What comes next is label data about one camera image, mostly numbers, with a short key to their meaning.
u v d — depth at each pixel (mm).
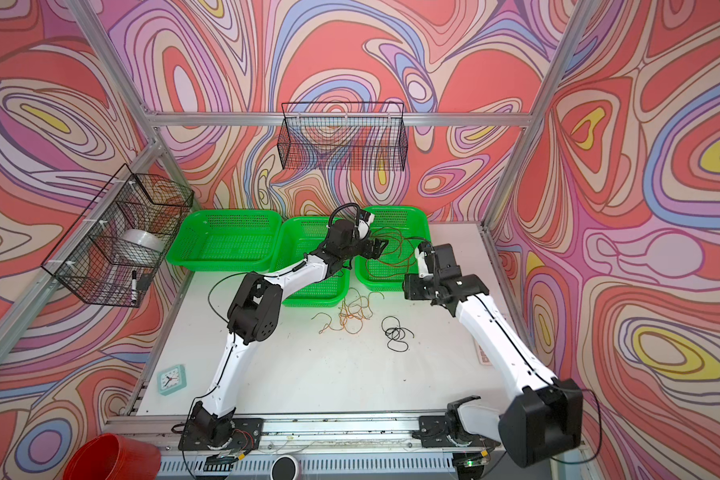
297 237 1091
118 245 692
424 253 719
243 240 1148
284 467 653
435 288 581
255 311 603
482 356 852
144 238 733
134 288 719
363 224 851
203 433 641
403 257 1089
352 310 954
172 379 805
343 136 981
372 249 894
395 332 907
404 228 1177
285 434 750
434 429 736
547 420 384
